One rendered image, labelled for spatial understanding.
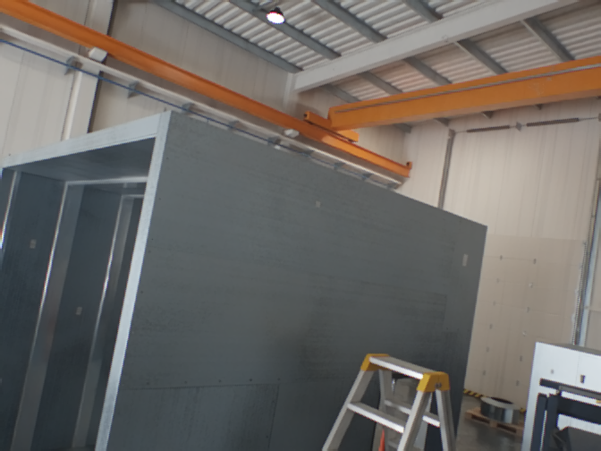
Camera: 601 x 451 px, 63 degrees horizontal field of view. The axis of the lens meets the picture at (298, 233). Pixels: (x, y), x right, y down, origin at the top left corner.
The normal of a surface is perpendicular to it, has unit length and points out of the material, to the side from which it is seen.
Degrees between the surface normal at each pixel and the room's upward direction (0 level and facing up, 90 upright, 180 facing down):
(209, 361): 90
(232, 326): 90
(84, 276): 90
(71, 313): 90
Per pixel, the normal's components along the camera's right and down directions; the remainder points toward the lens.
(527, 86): -0.74, -0.17
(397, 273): 0.65, 0.07
